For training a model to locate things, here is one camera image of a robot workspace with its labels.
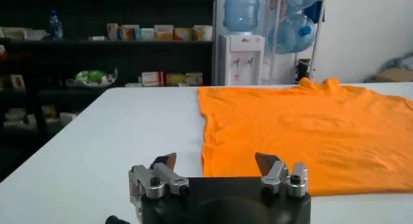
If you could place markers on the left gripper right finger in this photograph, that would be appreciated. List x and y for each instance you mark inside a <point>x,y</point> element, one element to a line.
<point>277,177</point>

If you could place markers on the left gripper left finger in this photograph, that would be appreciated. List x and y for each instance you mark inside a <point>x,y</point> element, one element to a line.
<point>167,177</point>

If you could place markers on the orange t-shirt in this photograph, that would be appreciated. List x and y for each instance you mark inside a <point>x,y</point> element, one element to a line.
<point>290,131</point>

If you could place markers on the grey clothes pile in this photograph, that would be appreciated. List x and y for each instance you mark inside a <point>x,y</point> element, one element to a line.
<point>400,62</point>

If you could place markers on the yellow green medicine box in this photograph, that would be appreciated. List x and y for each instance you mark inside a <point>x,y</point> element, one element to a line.
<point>175,79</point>

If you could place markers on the red white medicine box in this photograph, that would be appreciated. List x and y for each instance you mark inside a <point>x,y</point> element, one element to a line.
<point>152,79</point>

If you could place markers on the black folded tripod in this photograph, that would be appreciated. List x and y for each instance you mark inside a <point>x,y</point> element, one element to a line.
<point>302,70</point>

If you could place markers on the white metal jug rack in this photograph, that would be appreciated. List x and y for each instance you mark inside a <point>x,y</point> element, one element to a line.
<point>275,67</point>

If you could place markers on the white water dispenser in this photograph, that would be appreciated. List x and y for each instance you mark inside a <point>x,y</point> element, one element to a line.
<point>240,60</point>

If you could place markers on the bowl with green vegetables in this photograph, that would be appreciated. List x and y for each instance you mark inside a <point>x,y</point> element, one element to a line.
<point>93,78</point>

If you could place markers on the black shelf unit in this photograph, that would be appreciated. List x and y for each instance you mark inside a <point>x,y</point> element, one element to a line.
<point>96,54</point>

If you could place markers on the white teal medicine box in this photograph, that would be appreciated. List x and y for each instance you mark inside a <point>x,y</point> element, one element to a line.
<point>147,34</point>

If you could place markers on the orange white medicine box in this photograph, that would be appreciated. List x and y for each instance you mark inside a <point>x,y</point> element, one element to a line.
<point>129,32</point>

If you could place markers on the pink medicine box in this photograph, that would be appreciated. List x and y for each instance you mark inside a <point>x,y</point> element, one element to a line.
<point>112,31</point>

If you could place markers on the open brown cardboard box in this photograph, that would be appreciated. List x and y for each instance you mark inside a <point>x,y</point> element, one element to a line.
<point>395,75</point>

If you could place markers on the flat white small box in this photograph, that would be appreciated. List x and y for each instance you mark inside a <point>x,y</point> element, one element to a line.
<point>96,38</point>

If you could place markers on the small tan box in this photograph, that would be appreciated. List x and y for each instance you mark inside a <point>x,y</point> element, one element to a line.
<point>17,82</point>

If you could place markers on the blue plastic bottle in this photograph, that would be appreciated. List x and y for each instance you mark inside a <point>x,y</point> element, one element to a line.
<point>55,25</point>

